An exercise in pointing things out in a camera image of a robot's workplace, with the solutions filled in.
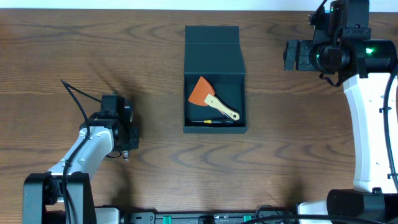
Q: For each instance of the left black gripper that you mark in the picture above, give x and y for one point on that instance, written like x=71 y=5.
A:
x=134 y=137

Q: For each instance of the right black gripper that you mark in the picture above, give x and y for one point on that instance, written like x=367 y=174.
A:
x=292 y=54

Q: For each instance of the dark green box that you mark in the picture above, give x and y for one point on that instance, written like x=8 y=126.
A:
x=214 y=52

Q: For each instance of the orange scraper wooden handle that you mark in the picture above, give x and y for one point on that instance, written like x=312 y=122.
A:
x=203 y=94

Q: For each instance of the black yellow screwdriver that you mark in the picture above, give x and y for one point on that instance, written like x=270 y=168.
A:
x=216 y=121

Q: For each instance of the silver ring wrench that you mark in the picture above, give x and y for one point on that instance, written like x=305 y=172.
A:
x=126 y=155

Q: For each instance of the small claw hammer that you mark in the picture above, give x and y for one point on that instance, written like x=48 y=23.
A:
x=233 y=116

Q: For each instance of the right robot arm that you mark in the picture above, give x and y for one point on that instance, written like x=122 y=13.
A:
x=367 y=71

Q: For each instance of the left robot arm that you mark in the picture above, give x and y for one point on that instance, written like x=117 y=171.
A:
x=63 y=194

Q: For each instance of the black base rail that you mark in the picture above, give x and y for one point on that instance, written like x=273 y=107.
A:
x=217 y=217

